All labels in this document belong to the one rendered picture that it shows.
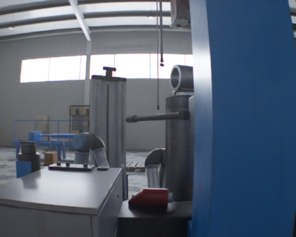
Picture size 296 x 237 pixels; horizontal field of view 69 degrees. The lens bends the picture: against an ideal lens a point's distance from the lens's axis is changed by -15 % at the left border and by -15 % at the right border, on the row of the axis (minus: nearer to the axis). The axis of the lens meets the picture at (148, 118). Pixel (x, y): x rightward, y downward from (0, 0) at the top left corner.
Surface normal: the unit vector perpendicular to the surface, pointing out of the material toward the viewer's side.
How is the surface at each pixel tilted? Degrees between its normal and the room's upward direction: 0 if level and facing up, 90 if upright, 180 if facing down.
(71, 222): 90
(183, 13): 90
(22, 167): 90
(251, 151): 90
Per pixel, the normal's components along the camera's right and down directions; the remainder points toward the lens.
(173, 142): -0.68, -0.03
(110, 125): 0.56, -0.03
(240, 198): 0.00, -0.04
